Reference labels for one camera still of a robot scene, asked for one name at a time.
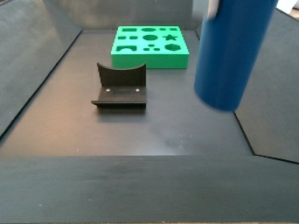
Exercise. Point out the blue oval cylinder peg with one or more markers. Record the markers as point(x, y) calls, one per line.
point(231, 36)

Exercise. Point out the green foam shape board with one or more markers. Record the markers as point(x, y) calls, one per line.
point(156, 46)

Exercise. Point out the black curved holder stand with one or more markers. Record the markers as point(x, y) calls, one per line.
point(122, 87)

